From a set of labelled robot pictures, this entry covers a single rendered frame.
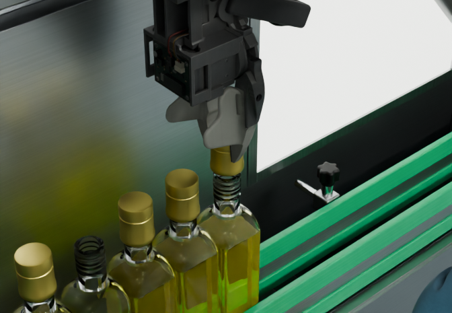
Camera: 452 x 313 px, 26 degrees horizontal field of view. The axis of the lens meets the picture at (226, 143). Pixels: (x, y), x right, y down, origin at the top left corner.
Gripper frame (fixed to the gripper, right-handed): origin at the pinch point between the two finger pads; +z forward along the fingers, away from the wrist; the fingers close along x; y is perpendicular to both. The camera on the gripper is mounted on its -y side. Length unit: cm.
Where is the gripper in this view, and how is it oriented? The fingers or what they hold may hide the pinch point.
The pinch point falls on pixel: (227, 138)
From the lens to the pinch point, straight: 99.9
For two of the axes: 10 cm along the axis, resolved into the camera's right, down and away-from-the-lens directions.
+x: 6.5, 4.4, -6.2
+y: -7.6, 3.8, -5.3
